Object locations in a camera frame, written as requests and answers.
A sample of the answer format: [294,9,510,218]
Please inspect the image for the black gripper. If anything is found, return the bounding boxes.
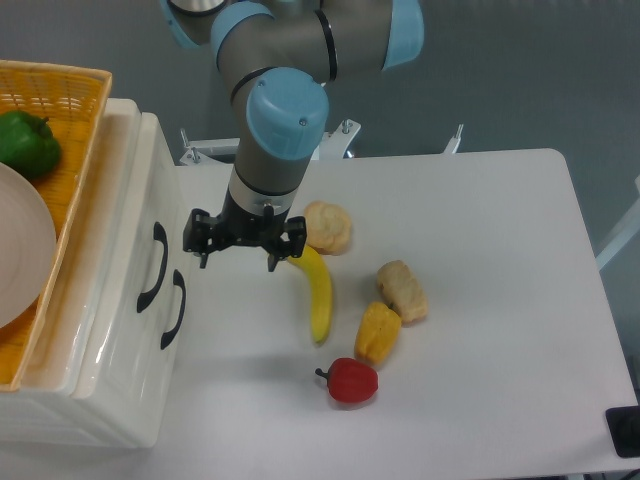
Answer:
[183,192,306,272]

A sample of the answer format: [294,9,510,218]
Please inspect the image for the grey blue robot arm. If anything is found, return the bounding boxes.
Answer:
[161,1,425,267]

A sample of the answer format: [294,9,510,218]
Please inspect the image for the white plastic drawer cabinet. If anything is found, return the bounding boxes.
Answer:
[1,99,191,448]

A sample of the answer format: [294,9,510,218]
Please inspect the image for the round bread bun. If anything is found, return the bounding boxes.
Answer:
[304,201,352,255]

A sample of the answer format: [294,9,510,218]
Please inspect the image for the yellow banana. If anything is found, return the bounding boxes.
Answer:
[288,246,333,344]

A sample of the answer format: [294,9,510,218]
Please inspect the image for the yellow bell pepper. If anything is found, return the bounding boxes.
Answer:
[354,302,402,365]

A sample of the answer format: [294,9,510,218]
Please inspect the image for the rectangular bread loaf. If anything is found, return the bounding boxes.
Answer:
[376,260,429,324]

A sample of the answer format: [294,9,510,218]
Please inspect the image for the red bell pepper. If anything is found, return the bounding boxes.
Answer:
[315,357,379,404]

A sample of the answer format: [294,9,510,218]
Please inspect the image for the orange woven basket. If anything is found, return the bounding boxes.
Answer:
[1,59,112,393]

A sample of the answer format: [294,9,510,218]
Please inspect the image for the beige round plate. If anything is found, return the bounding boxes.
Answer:
[1,165,57,327]

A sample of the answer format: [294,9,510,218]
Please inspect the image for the green bell pepper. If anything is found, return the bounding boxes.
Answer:
[1,110,62,180]

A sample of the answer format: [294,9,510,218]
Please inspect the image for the black device at table edge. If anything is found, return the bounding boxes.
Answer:
[605,405,640,458]

